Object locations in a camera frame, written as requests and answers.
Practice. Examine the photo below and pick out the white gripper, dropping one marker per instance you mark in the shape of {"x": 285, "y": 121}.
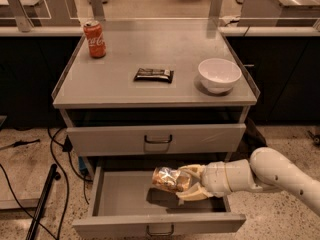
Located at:
{"x": 214, "y": 179}

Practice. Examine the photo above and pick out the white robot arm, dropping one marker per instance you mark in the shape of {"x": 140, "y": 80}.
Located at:
{"x": 267, "y": 170}

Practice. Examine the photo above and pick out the grey upper drawer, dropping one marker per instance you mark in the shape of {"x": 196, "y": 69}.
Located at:
{"x": 158, "y": 139}

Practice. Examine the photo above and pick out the open grey middle drawer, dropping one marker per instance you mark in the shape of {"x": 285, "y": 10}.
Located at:
{"x": 124, "y": 204}

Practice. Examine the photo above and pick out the grey metal drawer cabinet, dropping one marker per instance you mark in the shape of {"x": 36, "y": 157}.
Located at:
{"x": 103, "y": 92}

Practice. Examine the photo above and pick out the red coca-cola can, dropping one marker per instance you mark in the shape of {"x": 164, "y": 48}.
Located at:
{"x": 94, "y": 35}

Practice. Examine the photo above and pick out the black cloth on floor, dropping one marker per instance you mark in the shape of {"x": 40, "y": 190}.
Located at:
{"x": 252, "y": 139}

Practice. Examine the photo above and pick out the white bowl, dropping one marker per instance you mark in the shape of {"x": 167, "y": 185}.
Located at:
{"x": 218, "y": 75}

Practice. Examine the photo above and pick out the black snack bar wrapper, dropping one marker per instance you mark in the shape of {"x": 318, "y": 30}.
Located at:
{"x": 148, "y": 74}

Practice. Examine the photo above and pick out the black pole on floor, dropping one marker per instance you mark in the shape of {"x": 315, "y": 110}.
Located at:
{"x": 33, "y": 229}

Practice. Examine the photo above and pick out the grey desk top right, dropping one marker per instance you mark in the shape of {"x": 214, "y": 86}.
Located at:
{"x": 279, "y": 13}

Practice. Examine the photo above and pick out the grey desk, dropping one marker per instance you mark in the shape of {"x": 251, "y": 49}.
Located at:
{"x": 42, "y": 13}
{"x": 279, "y": 13}

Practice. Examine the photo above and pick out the clear acrylic barrier panel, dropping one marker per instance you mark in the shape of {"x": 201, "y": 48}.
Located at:
{"x": 229, "y": 14}

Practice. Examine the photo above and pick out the grey desk top left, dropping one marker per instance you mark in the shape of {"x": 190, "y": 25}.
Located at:
{"x": 42, "y": 13}

